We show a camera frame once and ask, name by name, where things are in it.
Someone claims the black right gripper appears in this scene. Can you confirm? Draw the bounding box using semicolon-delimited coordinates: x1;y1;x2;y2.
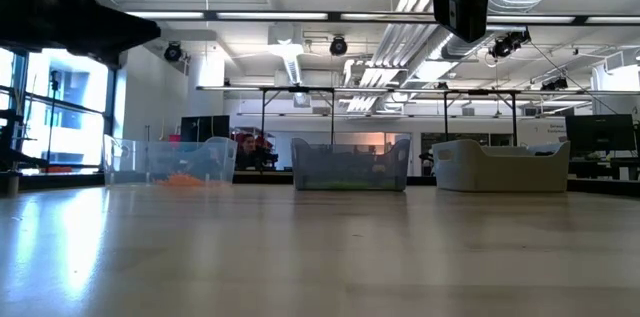
351;0;506;44

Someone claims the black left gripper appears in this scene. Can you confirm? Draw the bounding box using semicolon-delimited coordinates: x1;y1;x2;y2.
0;0;163;68

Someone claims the black ceiling spotlight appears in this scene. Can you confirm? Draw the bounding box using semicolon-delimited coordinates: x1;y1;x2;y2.
163;41;184;63
328;34;349;57

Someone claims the black light stand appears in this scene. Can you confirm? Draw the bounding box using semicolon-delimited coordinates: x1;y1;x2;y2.
45;69;61;173

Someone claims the black cabinet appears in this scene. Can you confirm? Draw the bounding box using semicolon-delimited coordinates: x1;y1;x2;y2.
180;115;231;144

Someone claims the black stage light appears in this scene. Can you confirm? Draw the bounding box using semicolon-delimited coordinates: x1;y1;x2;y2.
488;29;532;61
539;76;570;92

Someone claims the clear plastic bin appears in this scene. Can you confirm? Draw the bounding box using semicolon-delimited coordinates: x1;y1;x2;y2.
103;135;239;187

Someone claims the rig light bar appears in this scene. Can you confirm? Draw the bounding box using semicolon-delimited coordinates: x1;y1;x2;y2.
127;9;640;27

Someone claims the person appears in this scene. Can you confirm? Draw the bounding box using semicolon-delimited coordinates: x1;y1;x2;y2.
235;132;266;171

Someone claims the grey translucent plastic bin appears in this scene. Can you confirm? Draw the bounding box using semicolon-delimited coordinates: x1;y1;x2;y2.
291;135;412;192

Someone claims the white plastic bin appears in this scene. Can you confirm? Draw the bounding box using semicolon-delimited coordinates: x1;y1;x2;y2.
432;138;571;193

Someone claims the black computer monitor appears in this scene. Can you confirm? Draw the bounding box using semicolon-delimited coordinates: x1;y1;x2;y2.
565;113;637;153

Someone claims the black window frame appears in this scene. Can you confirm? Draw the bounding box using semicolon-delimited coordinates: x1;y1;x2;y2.
0;46;119;178

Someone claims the grey cylinder post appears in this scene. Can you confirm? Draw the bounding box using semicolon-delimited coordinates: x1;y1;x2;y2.
5;171;21;197

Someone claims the black aluminium table frame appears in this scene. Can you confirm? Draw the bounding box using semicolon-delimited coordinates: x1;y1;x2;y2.
19;170;640;194

